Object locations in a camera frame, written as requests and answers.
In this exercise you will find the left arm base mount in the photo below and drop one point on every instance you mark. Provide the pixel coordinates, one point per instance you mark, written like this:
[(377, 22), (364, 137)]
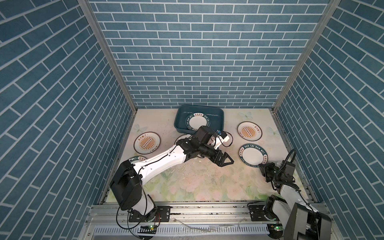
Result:
[(149, 212)]

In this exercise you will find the teal plastic bin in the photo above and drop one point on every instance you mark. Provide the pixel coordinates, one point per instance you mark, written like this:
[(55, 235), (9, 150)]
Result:
[(216, 116)]

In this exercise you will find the left orange sunburst plate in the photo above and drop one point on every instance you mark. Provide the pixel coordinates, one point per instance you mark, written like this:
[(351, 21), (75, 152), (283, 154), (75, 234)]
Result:
[(147, 143)]

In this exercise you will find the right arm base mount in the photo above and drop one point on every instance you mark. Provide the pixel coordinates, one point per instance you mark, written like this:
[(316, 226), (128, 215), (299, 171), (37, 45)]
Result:
[(262, 210)]

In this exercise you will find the orange sunburst plate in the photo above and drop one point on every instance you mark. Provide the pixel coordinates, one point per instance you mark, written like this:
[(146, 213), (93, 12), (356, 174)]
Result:
[(147, 143), (181, 138), (249, 131)]

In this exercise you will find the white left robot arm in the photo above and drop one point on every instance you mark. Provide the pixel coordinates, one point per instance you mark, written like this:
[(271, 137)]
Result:
[(128, 182)]

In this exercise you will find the right orange sunburst plate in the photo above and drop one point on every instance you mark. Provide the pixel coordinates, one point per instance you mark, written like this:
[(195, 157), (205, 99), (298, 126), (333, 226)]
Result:
[(249, 131)]

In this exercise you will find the green rim text plate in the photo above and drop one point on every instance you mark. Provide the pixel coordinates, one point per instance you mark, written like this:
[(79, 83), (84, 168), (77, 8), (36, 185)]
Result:
[(136, 159), (253, 155), (195, 120)]

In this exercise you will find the aluminium front rail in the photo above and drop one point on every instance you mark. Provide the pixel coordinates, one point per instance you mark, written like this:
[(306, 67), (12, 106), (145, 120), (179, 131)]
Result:
[(183, 221)]

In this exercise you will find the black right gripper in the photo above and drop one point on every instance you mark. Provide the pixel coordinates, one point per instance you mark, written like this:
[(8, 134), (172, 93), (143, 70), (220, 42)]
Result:
[(265, 167)]

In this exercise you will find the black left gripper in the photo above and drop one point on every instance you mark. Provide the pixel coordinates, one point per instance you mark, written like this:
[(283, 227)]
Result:
[(220, 162)]

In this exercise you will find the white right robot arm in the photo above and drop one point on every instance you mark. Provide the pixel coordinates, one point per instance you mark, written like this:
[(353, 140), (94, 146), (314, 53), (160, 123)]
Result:
[(299, 219)]

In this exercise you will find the middle orange sunburst plate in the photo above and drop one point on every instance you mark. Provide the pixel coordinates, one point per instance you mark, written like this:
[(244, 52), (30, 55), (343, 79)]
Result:
[(181, 138)]

